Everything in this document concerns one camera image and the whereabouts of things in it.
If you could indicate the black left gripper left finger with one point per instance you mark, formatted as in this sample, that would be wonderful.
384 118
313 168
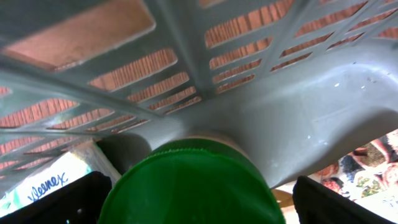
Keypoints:
78 202

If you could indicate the clear snack bag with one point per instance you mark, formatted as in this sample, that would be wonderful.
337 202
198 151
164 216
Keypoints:
367 176

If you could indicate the grey plastic basket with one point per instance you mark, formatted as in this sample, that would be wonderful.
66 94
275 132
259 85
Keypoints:
296 84

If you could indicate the teal Kleenex tissue pack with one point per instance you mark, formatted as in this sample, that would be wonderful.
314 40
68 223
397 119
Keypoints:
74 164

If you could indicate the green lid jar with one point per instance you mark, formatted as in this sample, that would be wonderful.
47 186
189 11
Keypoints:
192 180

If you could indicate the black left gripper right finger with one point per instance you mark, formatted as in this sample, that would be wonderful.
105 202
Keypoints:
314 203

